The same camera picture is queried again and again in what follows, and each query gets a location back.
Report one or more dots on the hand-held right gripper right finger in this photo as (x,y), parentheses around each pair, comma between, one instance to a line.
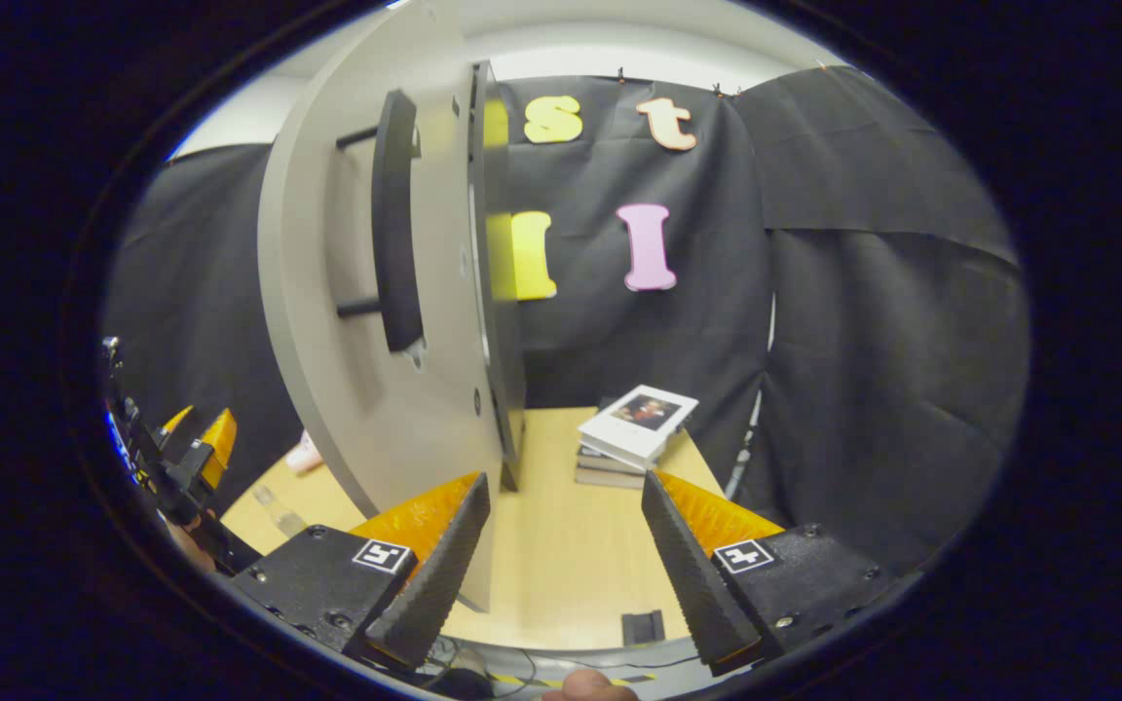
(702,594)

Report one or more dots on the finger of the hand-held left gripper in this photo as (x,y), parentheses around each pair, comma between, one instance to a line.
(220,448)
(177,421)

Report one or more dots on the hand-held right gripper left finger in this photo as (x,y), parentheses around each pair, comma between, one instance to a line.
(425,594)

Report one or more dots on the grey cabinet door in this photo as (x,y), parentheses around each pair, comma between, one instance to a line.
(327,341)

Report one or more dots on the small black block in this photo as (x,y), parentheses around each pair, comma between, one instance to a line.
(644,628)

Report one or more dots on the grey book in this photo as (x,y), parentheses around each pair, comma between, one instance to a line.
(605,479)
(610,461)

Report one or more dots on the white portrait book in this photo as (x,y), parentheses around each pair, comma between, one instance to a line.
(634,421)

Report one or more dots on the black backdrop cloth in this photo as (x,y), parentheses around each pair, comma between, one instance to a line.
(863,292)

